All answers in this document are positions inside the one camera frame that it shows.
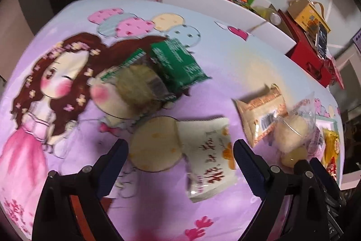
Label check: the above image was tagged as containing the large red gift box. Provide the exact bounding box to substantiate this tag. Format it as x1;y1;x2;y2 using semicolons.
278;9;333;86

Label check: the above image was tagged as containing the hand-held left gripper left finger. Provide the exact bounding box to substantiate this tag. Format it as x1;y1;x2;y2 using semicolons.
32;139;130;241

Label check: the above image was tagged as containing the yellow carry box with handle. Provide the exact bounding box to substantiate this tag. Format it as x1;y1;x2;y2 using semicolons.
288;0;330;33

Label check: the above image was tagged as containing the clear round bottle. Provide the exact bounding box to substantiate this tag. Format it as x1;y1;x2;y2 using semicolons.
261;7;282;24

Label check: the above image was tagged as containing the clear packet round bun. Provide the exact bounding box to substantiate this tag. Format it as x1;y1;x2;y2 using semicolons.
271;91;325;162

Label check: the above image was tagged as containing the white snack packet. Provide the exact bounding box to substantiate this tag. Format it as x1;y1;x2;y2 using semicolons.
176;117;237;203

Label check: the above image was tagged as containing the smartphone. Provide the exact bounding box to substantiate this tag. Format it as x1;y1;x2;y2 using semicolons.
316;23;329;56

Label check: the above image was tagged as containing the round plastic jelly cup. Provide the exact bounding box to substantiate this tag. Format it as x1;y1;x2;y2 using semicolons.
280;146;309;169

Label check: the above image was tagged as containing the clear packet round rice cake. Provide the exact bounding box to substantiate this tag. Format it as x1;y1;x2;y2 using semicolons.
100;49;178;120

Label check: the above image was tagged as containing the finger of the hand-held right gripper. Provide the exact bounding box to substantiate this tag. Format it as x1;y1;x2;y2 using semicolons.
310;158;343;202

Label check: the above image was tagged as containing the yellow bread packet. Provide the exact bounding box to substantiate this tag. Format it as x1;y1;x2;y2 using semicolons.
322;129;340;181

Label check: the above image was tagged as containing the white shallow box teal rim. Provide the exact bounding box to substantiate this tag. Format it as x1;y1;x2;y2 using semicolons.
314;114;347;191

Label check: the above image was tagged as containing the printed blanket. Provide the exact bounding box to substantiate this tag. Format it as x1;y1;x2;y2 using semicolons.
0;0;346;241

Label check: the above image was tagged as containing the white open cardboard box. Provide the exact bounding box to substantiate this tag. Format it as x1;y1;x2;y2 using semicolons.
161;0;296;52

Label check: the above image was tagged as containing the red patterned flat box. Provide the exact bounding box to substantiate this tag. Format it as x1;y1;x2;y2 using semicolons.
329;57;345;89

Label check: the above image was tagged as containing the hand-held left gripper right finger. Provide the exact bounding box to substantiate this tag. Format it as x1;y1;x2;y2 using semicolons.
234;139;330;241

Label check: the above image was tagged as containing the beige long bread packet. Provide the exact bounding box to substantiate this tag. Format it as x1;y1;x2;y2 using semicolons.
233;84;288;148

